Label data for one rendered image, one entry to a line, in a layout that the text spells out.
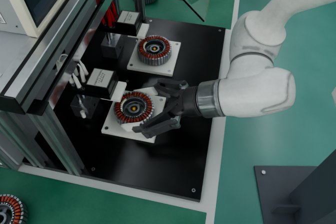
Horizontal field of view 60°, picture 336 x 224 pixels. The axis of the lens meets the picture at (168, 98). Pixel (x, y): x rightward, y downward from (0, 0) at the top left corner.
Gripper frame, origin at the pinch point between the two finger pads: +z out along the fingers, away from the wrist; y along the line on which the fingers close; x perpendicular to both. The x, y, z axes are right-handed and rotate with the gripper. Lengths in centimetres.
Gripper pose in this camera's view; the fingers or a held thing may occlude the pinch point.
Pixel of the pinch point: (135, 109)
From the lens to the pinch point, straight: 82.0
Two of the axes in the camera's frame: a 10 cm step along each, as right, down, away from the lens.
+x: -4.6, -6.0, -6.5
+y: 2.1, -7.9, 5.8
